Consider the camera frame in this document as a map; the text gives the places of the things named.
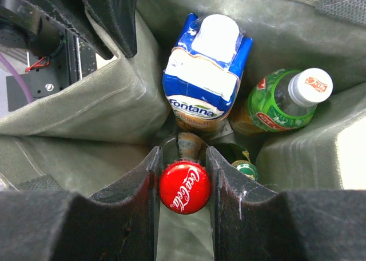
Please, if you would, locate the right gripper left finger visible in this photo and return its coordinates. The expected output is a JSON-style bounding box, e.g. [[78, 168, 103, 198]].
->
[[1, 147, 162, 260]]

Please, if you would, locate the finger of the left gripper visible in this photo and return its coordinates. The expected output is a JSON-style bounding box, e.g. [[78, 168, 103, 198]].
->
[[71, 0, 137, 58]]

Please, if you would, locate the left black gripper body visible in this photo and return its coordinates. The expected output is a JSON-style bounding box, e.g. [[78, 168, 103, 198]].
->
[[1, 0, 77, 58]]

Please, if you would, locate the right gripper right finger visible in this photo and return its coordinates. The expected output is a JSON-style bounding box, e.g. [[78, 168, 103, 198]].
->
[[206, 147, 365, 260]]

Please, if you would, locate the green Perrier glass bottle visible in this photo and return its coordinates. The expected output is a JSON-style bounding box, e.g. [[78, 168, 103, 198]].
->
[[214, 143, 258, 182]]

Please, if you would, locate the dark cola bottle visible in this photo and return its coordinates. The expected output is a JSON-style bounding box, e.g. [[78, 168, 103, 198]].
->
[[159, 132, 211, 215]]

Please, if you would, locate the green canvas bag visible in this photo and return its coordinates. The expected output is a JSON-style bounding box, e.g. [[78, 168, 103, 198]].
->
[[1, 0, 365, 260]]

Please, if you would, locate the blue juice carton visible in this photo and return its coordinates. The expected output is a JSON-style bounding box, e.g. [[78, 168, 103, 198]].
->
[[162, 13, 253, 139]]

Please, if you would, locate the orange juice plastic bottle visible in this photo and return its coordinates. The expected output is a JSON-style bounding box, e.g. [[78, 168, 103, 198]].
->
[[229, 68, 333, 135]]

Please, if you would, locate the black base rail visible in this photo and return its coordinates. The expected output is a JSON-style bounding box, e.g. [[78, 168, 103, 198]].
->
[[1, 37, 97, 115]]

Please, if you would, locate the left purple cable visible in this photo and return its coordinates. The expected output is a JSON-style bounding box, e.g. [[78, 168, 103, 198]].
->
[[0, 52, 35, 105]]

